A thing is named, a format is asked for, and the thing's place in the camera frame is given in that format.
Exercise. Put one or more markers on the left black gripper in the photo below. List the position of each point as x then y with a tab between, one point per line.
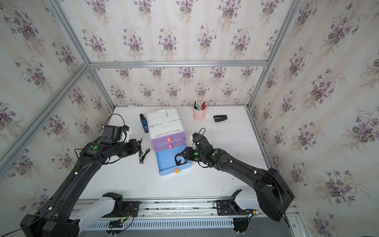
132	142

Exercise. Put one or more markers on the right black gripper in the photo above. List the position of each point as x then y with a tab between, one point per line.
187	153

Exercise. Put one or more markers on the purple top drawer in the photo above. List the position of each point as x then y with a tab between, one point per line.
168	139

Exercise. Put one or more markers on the purple drawer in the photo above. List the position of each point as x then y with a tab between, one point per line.
168	139
169	145

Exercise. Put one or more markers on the blue bottom drawer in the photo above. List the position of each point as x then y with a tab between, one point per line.
166	162

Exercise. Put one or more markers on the black earphones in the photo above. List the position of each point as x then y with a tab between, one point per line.
141	153
180	158

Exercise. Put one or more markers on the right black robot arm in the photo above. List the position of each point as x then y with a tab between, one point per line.
273	193

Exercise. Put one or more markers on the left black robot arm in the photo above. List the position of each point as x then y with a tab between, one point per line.
53	218

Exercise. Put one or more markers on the white drawer cabinet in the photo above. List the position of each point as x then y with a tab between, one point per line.
165	124

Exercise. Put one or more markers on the pink pen holder cup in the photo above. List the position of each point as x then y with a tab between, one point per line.
199	110

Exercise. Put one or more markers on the black stapler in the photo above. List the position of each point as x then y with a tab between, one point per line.
220	118

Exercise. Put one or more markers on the aluminium mounting rail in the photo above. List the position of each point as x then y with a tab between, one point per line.
176	208

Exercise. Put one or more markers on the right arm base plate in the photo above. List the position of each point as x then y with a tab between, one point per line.
225	207

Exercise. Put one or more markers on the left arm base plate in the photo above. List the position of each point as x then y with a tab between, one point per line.
128	209

